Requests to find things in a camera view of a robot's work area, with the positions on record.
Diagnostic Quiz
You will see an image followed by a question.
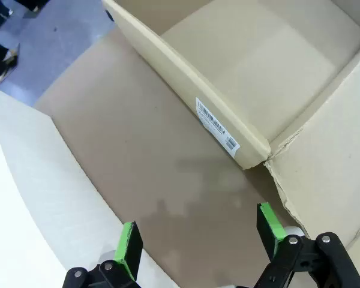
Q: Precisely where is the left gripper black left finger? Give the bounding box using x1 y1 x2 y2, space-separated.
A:
62 221 144 288

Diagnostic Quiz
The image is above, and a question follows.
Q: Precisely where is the beige cardboard shoe box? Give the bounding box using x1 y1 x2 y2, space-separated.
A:
101 0 360 262

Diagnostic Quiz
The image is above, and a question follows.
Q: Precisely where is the white barcode label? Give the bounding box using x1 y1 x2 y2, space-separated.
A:
195 96 240 157

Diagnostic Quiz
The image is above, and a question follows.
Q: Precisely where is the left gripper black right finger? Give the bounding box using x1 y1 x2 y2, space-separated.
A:
253 203 360 288

